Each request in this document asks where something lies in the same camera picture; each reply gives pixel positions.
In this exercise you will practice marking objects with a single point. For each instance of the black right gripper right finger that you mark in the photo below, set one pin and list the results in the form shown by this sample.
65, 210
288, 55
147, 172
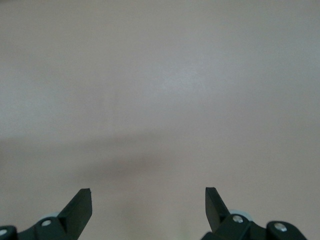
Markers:
217, 215

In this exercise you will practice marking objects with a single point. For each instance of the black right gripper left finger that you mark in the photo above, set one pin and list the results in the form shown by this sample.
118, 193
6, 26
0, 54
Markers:
75, 215

